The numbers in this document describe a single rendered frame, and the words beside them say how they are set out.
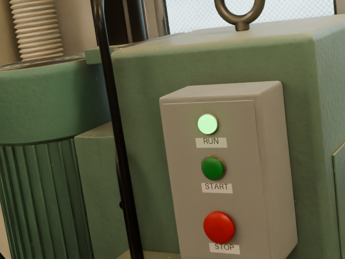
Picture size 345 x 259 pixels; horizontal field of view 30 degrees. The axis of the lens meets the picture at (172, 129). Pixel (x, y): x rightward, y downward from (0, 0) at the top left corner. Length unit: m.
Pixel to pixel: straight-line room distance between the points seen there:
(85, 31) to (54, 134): 1.57
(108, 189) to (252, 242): 0.25
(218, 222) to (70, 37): 1.86
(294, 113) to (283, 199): 0.08
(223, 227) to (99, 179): 0.24
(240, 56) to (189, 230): 0.17
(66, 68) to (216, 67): 0.24
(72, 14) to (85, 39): 0.10
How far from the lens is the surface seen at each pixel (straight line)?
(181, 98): 0.57
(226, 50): 0.61
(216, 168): 0.57
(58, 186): 0.82
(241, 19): 0.72
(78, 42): 2.38
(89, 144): 0.77
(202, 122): 0.56
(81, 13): 2.36
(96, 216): 0.80
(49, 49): 2.27
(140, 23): 0.78
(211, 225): 0.58
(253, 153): 0.56
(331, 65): 0.64
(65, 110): 0.80
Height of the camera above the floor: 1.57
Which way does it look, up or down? 12 degrees down
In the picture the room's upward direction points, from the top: 8 degrees counter-clockwise
